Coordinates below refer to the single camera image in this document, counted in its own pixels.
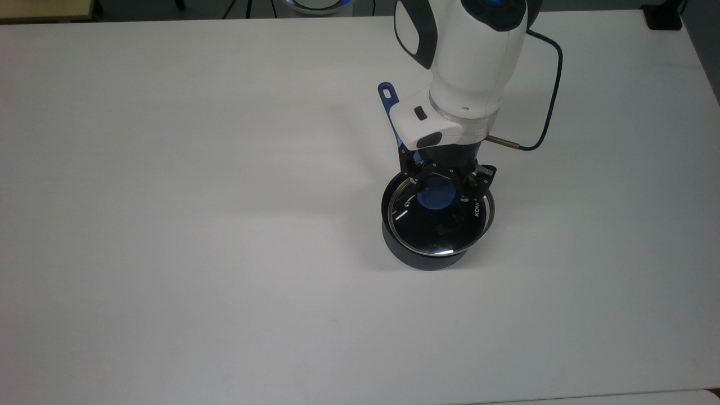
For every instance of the glass lid with blue knob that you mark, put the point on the glass lid with blue knob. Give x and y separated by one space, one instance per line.
436 222

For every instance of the black tripod legs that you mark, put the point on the black tripod legs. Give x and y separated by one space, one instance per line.
247 8

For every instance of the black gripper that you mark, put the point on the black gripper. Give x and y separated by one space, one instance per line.
450 156

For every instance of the wooden desk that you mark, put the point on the wooden desk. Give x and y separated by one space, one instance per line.
45 8

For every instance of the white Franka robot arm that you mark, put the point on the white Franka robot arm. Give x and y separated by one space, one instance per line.
472 62

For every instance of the black clamp block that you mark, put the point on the black clamp block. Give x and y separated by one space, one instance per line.
664 17

